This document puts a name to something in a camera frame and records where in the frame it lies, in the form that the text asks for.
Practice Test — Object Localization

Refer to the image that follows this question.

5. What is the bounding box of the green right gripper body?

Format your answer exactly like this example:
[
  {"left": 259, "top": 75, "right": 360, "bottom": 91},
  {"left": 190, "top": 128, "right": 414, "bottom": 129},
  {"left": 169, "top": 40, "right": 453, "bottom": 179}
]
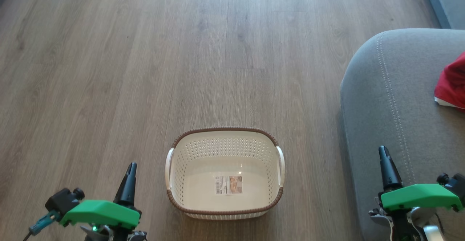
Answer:
[{"left": 380, "top": 184, "right": 464, "bottom": 212}]

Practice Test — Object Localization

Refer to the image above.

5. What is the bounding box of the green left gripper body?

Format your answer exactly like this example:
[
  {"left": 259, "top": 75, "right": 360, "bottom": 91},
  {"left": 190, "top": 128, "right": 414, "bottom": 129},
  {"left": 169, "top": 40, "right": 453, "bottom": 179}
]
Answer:
[{"left": 60, "top": 200, "right": 141, "bottom": 230}]

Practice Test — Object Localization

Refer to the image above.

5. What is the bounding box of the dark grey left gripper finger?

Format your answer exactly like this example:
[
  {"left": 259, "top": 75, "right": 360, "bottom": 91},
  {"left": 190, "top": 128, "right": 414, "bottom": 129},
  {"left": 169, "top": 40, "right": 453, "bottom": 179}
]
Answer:
[{"left": 113, "top": 162, "right": 138, "bottom": 209}]

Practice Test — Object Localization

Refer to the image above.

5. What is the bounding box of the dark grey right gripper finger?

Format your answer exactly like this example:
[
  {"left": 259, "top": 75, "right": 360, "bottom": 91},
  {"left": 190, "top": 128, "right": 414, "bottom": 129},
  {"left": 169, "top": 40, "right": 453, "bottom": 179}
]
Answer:
[{"left": 379, "top": 146, "right": 403, "bottom": 192}]

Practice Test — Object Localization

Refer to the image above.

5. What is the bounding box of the red garment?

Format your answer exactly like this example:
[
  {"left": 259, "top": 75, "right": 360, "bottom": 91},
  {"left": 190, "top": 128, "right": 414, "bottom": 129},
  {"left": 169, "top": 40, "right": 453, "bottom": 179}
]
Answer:
[{"left": 434, "top": 52, "right": 465, "bottom": 110}]

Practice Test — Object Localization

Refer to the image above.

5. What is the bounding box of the grey fabric sofa with stitching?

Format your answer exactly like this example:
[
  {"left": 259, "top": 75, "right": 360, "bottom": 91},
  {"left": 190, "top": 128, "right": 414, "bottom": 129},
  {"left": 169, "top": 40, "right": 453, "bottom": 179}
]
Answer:
[{"left": 340, "top": 29, "right": 465, "bottom": 241}]

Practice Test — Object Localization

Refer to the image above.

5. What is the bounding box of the white product label sticker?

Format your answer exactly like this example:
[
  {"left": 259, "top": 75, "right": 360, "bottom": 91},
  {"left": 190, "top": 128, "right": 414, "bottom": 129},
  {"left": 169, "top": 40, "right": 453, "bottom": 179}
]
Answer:
[{"left": 215, "top": 176, "right": 243, "bottom": 195}]

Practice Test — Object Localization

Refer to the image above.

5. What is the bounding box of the white laundry basket brown rim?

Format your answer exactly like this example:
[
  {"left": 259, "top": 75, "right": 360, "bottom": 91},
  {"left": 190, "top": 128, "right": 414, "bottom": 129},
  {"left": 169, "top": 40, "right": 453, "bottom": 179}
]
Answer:
[{"left": 165, "top": 127, "right": 286, "bottom": 220}]

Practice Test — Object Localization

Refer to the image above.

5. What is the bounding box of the teal plug left camera cable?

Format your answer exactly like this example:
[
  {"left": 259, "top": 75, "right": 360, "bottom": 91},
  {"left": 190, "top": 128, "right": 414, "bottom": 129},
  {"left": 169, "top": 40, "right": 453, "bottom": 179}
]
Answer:
[{"left": 24, "top": 210, "right": 60, "bottom": 241}]

